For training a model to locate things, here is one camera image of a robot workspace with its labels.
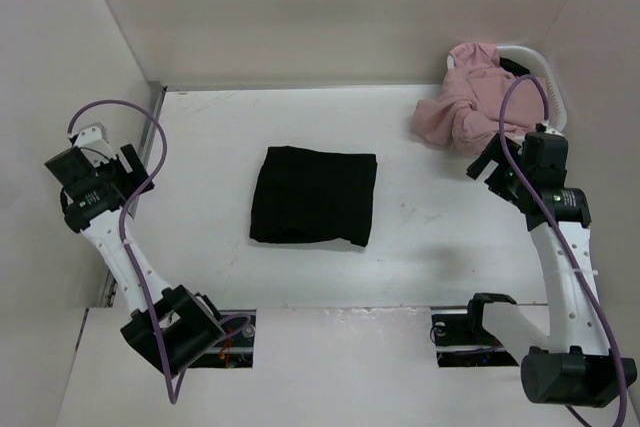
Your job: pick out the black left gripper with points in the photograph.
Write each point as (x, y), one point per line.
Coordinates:
(130, 178)

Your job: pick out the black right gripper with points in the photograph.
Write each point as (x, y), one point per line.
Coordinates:
(494, 151)

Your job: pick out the black trousers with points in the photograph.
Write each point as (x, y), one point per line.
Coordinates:
(304, 196)

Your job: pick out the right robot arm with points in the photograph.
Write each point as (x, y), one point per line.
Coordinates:
(572, 364)

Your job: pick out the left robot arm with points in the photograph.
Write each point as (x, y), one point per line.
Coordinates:
(169, 326)

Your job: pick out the pink trousers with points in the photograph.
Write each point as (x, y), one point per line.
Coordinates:
(465, 114)

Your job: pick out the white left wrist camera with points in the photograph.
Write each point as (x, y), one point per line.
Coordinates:
(92, 141)

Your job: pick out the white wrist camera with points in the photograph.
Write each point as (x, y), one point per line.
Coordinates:
(546, 128)
(92, 141)

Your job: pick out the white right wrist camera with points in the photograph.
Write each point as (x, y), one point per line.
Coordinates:
(546, 128)

